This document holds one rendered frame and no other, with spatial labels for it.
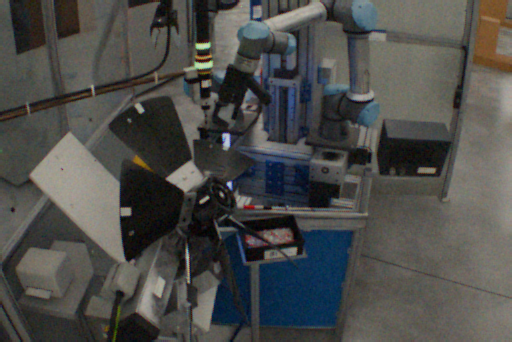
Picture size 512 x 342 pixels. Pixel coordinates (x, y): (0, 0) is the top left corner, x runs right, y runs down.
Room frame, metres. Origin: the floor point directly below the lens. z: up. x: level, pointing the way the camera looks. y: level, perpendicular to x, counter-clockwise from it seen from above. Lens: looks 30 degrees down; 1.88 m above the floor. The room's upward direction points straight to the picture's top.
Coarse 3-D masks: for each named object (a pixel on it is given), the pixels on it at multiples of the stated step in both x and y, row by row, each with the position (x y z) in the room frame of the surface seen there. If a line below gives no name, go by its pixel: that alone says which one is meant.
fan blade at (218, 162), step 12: (204, 144) 1.33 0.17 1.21; (216, 144) 1.35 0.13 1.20; (204, 156) 1.26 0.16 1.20; (216, 156) 1.27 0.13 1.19; (228, 156) 1.29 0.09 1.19; (240, 156) 1.31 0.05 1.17; (204, 168) 1.20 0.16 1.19; (216, 168) 1.20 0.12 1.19; (228, 168) 1.21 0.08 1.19; (240, 168) 1.23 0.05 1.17; (228, 180) 1.14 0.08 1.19
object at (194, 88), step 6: (186, 72) 1.06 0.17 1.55; (192, 72) 1.07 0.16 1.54; (186, 78) 1.07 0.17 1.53; (192, 78) 1.07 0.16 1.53; (198, 78) 1.07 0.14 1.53; (192, 84) 1.08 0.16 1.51; (198, 84) 1.08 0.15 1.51; (192, 90) 1.08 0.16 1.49; (198, 90) 1.08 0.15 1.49; (192, 96) 1.08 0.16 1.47; (198, 96) 1.08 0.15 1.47; (216, 96) 1.10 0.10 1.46; (198, 102) 1.07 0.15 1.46; (204, 102) 1.07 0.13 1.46; (210, 102) 1.07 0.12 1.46
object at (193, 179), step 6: (192, 162) 1.07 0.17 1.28; (180, 168) 1.05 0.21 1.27; (186, 168) 1.06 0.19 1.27; (192, 168) 1.06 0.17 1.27; (174, 174) 1.04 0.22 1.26; (180, 174) 1.04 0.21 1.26; (186, 174) 1.05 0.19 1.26; (192, 174) 1.05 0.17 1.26; (198, 174) 1.05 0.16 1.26; (168, 180) 1.03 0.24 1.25; (174, 180) 1.03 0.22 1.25; (180, 180) 1.03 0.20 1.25; (186, 180) 1.03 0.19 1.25; (192, 180) 1.04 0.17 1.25; (198, 180) 1.04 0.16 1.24; (180, 186) 1.02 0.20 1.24; (186, 186) 1.02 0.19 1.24; (192, 186) 1.02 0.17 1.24
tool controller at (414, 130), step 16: (384, 128) 1.41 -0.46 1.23; (400, 128) 1.39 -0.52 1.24; (416, 128) 1.39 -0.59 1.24; (432, 128) 1.39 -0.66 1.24; (384, 144) 1.38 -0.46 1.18; (400, 144) 1.34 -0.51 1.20; (416, 144) 1.34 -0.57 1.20; (432, 144) 1.33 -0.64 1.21; (448, 144) 1.33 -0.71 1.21; (384, 160) 1.37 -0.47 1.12; (400, 160) 1.36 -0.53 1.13; (416, 160) 1.36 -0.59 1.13; (432, 160) 1.35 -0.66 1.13; (416, 176) 1.38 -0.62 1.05
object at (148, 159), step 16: (160, 96) 1.22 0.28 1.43; (128, 112) 1.12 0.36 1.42; (144, 112) 1.14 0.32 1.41; (160, 112) 1.16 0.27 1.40; (176, 112) 1.19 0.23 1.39; (112, 128) 1.07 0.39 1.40; (128, 128) 1.09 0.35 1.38; (144, 128) 1.10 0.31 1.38; (160, 128) 1.12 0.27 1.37; (176, 128) 1.14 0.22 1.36; (128, 144) 1.06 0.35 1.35; (144, 144) 1.07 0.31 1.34; (160, 144) 1.08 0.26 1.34; (176, 144) 1.10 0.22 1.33; (144, 160) 1.04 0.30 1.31; (160, 160) 1.05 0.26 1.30; (176, 160) 1.06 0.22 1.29
